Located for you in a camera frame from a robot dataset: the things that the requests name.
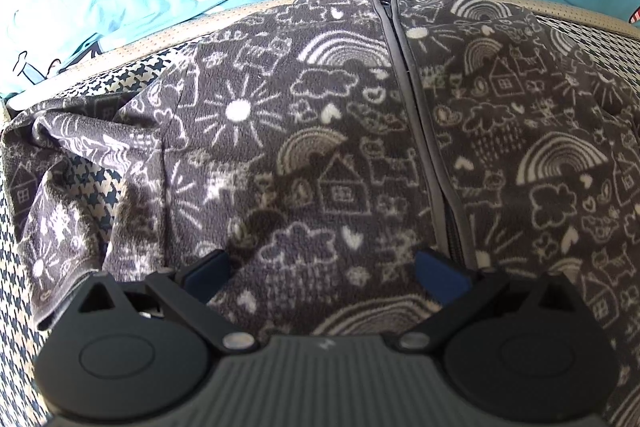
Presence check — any grey doodle-print fleece jacket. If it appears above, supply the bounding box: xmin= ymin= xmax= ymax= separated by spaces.
xmin=0 ymin=0 xmax=640 ymax=427

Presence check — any houndstooth sofa cover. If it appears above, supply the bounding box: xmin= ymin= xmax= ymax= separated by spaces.
xmin=0 ymin=0 xmax=640 ymax=427

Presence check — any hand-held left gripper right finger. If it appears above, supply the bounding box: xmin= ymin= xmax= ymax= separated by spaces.
xmin=397 ymin=249 xmax=593 ymax=353

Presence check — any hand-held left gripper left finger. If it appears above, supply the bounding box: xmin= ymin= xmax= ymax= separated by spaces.
xmin=75 ymin=249 xmax=261 ymax=354

